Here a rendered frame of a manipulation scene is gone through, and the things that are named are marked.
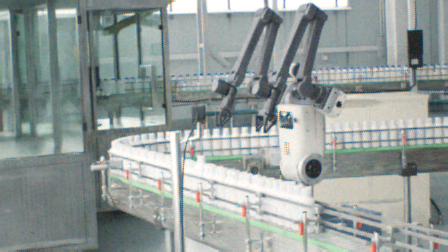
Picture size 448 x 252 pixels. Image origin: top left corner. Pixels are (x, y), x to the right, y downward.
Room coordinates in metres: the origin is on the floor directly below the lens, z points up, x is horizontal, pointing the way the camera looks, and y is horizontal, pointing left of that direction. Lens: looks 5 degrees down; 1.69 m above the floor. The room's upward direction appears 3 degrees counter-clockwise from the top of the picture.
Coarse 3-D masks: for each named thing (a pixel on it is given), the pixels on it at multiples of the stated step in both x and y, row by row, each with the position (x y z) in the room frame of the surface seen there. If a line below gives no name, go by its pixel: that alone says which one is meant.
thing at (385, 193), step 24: (360, 96) 8.72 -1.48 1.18; (384, 96) 8.58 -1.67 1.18; (408, 96) 8.54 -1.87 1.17; (336, 120) 8.50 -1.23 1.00; (360, 120) 8.52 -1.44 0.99; (408, 120) 8.55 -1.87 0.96; (336, 192) 8.50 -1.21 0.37; (360, 192) 8.52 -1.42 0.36; (384, 192) 8.53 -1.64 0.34; (384, 216) 8.53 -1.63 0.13
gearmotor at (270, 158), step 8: (264, 152) 6.05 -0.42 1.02; (272, 152) 6.03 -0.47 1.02; (280, 152) 6.02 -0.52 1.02; (248, 160) 6.03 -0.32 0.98; (256, 160) 6.04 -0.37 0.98; (264, 160) 6.03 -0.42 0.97; (272, 160) 5.99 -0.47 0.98; (280, 160) 6.00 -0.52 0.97; (248, 168) 6.02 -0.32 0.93; (256, 168) 6.03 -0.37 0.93; (264, 168) 6.06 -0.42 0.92; (272, 168) 6.07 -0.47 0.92; (280, 176) 6.02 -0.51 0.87
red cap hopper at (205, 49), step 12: (204, 0) 11.18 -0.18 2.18; (264, 0) 11.84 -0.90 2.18; (276, 0) 11.25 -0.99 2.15; (204, 12) 11.18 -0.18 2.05; (276, 12) 11.25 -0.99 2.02; (204, 24) 11.18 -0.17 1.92; (204, 36) 11.18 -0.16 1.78; (204, 48) 11.18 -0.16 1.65; (276, 48) 11.25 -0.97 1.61; (204, 60) 11.19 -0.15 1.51; (216, 60) 11.84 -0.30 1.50; (252, 60) 11.88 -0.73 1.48; (276, 60) 11.24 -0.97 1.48; (204, 72) 11.78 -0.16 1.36
